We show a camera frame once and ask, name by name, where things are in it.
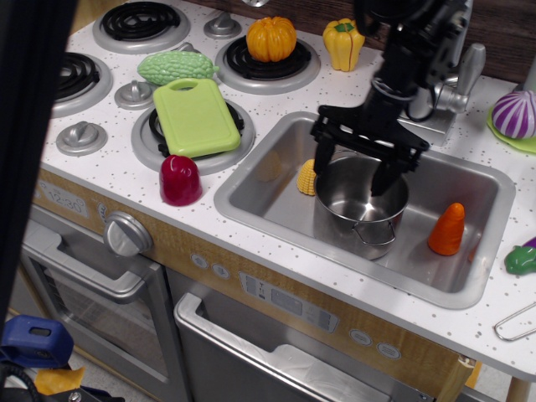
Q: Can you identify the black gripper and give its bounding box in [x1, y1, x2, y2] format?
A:
[311, 89, 430, 196]

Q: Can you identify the stainless steel pot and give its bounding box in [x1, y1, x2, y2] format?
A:
[312, 150, 410, 260]

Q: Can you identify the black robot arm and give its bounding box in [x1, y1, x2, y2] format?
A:
[311, 1, 472, 196]

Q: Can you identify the silver sink basin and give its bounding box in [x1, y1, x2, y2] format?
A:
[214, 112, 516, 309]

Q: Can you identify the yellow toy corn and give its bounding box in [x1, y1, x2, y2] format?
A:
[296, 159, 317, 196]

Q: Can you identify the silver toy faucet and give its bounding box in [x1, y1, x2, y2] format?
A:
[398, 43, 487, 147]

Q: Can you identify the orange toy carrot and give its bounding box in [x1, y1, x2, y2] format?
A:
[428, 203, 465, 256]

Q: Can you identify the yellow toy bell pepper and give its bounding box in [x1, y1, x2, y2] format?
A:
[322, 18, 365, 72]

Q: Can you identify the orange toy pumpkin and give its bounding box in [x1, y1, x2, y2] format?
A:
[246, 16, 297, 63]

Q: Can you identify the back right stove burner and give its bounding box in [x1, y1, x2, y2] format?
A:
[215, 36, 321, 95]

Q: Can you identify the stove burner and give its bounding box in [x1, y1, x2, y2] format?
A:
[131, 100, 255, 176]
[51, 52, 113, 118]
[92, 1, 190, 54]
[215, 36, 321, 95]

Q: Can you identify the green toy cutting board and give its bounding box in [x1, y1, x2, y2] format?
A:
[153, 78, 240, 158]

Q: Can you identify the purple white toy onion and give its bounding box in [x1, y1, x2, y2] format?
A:
[491, 90, 535, 140]

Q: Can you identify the light green toy plate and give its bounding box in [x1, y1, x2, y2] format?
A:
[487, 107, 536, 155]

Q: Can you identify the red toy pepper half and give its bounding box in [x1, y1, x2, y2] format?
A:
[159, 155, 203, 207]

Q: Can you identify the silver stove knob back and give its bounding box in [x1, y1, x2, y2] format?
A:
[204, 12, 242, 39]

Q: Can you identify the silver stove knob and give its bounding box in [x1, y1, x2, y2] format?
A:
[114, 80, 157, 111]
[55, 121, 108, 157]
[204, 12, 242, 39]

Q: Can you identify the green purple toy eggplant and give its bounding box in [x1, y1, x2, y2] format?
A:
[504, 238, 535, 276]

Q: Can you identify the front stove burner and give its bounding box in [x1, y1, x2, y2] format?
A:
[131, 100, 255, 176]

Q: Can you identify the green toy bitter gourd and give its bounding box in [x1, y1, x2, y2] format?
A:
[137, 50, 219, 86]

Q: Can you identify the silver stove knob middle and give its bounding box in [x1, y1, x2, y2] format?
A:
[114, 80, 157, 111]

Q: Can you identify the silver dishwasher door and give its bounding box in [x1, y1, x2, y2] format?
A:
[174, 293, 432, 401]

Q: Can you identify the large silver oven knob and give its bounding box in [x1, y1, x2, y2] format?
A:
[103, 211, 153, 257]

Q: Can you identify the back left stove burner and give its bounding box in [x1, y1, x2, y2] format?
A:
[92, 1, 190, 54]

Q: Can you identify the silver stove knob front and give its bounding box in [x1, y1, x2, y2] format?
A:
[55, 121, 108, 157]

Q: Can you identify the silver oven door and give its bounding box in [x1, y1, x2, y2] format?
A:
[21, 206, 191, 401]

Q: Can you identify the dark foreground pole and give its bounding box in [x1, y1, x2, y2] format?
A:
[1, 1, 77, 315]

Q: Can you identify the blue clamp tool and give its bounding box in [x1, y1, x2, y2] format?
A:
[1, 315, 74, 369]

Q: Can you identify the yellow cloth piece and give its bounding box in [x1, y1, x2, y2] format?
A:
[34, 367, 85, 396]

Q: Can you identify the metal wire utensil handle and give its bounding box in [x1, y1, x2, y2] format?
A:
[493, 303, 535, 342]

